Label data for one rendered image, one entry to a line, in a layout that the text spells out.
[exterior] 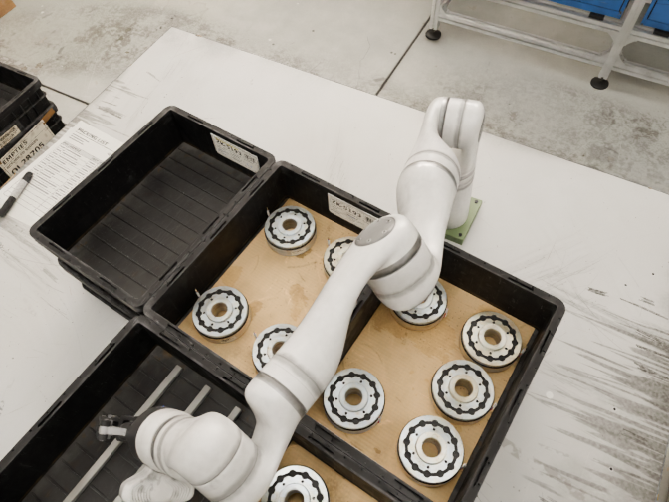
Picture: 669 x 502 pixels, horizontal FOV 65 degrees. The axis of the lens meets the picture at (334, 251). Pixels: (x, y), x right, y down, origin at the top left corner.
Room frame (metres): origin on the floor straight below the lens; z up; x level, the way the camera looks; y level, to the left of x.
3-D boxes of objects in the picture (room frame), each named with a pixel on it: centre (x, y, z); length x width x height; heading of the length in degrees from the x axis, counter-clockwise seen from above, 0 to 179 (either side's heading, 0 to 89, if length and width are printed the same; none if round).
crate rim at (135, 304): (0.65, 0.34, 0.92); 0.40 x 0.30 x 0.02; 143
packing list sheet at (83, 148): (0.92, 0.68, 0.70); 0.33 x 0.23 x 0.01; 148
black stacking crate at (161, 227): (0.65, 0.34, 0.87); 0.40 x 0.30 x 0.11; 143
